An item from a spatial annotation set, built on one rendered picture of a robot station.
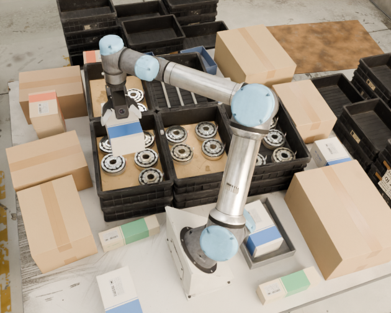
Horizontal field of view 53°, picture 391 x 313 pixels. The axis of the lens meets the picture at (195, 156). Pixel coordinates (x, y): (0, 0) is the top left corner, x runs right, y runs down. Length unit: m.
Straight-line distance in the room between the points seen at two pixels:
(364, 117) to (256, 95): 1.84
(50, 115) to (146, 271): 0.80
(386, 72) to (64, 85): 2.33
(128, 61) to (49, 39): 2.74
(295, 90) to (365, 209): 0.75
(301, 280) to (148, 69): 0.97
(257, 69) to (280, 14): 2.31
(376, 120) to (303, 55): 1.25
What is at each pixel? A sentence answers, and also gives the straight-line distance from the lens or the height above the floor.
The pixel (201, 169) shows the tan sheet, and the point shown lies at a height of 0.83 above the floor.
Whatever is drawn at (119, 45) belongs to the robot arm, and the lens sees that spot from 1.28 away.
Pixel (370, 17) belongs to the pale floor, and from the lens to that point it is 4.76.
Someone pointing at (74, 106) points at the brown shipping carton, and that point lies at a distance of 2.09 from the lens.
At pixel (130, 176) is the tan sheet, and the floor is 0.83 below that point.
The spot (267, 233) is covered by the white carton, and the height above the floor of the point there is 0.79.
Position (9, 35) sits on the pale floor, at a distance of 4.11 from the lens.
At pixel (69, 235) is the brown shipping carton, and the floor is 0.86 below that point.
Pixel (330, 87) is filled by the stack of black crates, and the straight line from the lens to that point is 3.18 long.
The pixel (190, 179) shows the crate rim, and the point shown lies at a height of 0.93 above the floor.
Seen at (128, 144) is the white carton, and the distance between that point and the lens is 1.45.
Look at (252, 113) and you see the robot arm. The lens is 1.09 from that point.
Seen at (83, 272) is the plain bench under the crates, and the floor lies 0.70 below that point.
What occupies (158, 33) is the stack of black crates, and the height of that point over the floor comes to 0.49.
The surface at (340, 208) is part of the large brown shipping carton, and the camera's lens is 1.66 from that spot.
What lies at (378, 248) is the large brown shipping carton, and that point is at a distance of 1.63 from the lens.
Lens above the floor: 2.20
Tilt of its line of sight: 51 degrees down
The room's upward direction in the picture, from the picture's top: 5 degrees clockwise
